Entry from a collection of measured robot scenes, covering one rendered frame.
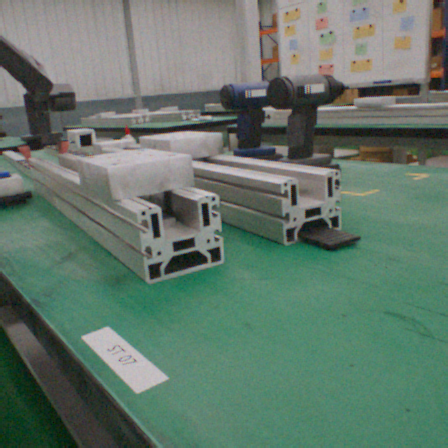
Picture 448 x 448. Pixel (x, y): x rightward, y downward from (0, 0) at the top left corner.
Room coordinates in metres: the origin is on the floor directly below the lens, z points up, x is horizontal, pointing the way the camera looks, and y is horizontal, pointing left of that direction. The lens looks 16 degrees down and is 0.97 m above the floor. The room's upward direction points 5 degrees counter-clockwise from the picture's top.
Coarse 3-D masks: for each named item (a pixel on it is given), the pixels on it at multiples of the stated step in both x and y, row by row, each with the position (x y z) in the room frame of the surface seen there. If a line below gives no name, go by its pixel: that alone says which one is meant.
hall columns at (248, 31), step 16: (240, 0) 9.44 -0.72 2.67; (256, 0) 9.33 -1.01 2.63; (240, 16) 9.43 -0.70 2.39; (256, 16) 9.31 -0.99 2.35; (240, 32) 9.41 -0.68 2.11; (256, 32) 9.30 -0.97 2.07; (240, 48) 9.40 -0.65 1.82; (256, 48) 9.29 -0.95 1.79; (240, 64) 9.39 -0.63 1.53; (256, 64) 9.27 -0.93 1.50; (256, 80) 9.26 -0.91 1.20
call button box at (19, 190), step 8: (8, 176) 1.03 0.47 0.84; (16, 176) 1.04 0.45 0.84; (0, 184) 1.00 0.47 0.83; (8, 184) 1.00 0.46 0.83; (16, 184) 1.01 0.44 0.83; (0, 192) 0.99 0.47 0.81; (8, 192) 1.00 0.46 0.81; (16, 192) 1.01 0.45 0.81; (24, 192) 1.02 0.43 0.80; (0, 200) 0.99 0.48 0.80; (8, 200) 1.00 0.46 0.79; (16, 200) 1.01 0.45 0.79; (24, 200) 1.02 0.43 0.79
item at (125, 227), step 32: (32, 160) 1.13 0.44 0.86; (64, 160) 1.14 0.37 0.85; (64, 192) 0.82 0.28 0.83; (192, 192) 0.55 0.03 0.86; (96, 224) 0.64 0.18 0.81; (128, 224) 0.51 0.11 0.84; (160, 224) 0.49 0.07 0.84; (192, 224) 0.53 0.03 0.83; (128, 256) 0.52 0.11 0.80; (160, 256) 0.49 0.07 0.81; (192, 256) 0.54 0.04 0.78
